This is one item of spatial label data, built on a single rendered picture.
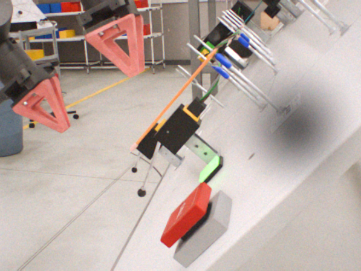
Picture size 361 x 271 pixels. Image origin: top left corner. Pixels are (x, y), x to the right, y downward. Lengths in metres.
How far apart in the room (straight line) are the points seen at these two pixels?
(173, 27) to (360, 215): 7.59
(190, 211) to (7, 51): 0.40
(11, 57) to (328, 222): 0.72
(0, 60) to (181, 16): 7.77
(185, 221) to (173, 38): 8.13
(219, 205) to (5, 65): 0.40
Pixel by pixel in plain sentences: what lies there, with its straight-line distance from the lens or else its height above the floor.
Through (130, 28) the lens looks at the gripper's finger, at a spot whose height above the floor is 1.25.
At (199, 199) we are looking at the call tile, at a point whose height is 1.12.
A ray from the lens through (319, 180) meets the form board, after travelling 0.31.
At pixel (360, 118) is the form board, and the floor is 1.20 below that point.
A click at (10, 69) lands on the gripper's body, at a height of 1.20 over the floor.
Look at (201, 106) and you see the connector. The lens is 0.61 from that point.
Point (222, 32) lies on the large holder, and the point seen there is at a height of 1.17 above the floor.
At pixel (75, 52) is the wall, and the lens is 9.39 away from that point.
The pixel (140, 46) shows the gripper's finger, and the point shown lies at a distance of 0.64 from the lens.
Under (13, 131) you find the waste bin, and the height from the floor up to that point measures 0.22.
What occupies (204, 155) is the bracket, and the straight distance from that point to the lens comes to 0.63.
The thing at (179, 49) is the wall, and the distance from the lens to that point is 8.46.
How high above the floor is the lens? 1.28
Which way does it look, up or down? 18 degrees down
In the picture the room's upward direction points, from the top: 3 degrees counter-clockwise
